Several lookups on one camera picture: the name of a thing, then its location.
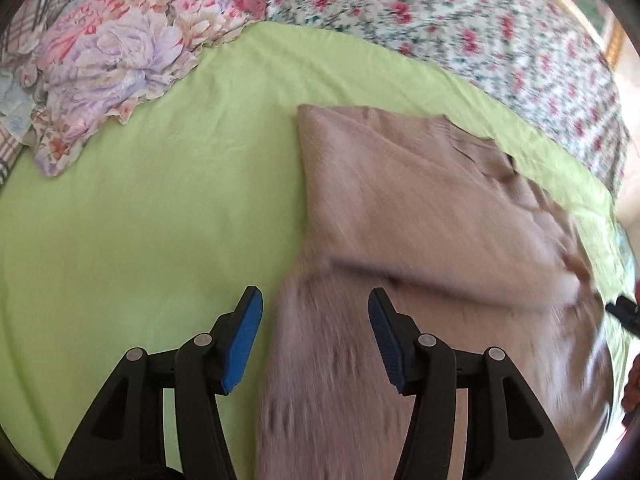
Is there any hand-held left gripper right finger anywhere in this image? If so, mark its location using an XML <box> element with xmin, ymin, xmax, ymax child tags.
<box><xmin>368</xmin><ymin>287</ymin><xmax>578</xmax><ymax>480</ymax></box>

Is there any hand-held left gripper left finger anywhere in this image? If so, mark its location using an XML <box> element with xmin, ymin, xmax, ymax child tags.
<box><xmin>52</xmin><ymin>286</ymin><xmax>264</xmax><ymax>480</ymax></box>

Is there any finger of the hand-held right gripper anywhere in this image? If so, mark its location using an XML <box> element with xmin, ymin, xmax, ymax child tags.
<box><xmin>605</xmin><ymin>294</ymin><xmax>640</xmax><ymax>335</ymax></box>

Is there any beige knitted sweater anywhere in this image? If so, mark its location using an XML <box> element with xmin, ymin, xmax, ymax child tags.
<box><xmin>255</xmin><ymin>104</ymin><xmax>618</xmax><ymax>480</ymax></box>

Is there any light green bed sheet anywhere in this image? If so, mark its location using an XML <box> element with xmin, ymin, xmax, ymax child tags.
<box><xmin>0</xmin><ymin>21</ymin><xmax>633</xmax><ymax>480</ymax></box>

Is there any purple pink floral pillow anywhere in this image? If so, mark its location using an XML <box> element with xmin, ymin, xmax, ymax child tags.
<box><xmin>32</xmin><ymin>0</ymin><xmax>268</xmax><ymax>178</ymax></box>

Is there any white red-flowered quilt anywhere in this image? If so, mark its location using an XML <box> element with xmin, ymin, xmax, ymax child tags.
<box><xmin>215</xmin><ymin>0</ymin><xmax>631</xmax><ymax>196</ymax></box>

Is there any gold picture frame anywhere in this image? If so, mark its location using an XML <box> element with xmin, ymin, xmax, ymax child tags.
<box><xmin>515</xmin><ymin>0</ymin><xmax>626</xmax><ymax>68</ymax></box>

